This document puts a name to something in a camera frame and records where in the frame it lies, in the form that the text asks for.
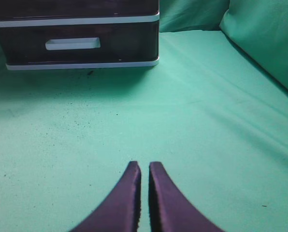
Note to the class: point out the dark translucent bottom drawer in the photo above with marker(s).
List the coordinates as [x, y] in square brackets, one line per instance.
[71, 44]

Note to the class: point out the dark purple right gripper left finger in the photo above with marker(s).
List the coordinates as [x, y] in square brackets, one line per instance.
[120, 211]

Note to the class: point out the dark translucent middle drawer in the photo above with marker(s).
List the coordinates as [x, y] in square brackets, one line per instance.
[60, 9]

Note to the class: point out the dark translucent drawer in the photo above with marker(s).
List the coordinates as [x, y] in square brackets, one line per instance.
[60, 9]
[71, 44]

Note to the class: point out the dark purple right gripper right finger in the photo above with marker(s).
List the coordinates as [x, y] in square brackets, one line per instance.
[169, 209]

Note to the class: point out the green cloth backdrop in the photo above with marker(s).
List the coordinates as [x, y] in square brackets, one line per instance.
[216, 120]

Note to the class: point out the white frame drawer cabinet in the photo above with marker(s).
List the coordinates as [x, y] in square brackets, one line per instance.
[81, 21]

